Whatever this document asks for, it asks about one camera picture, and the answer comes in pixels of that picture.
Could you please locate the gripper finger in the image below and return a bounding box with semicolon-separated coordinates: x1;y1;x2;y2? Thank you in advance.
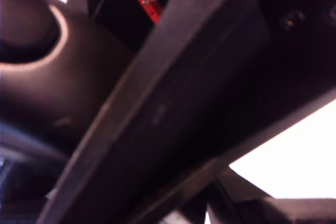
131;158;222;224
207;168;292;224
87;0;218;52
39;0;336;224

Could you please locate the stainless kettle with black handle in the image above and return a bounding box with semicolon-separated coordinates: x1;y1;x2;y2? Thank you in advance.
0;0;139;156

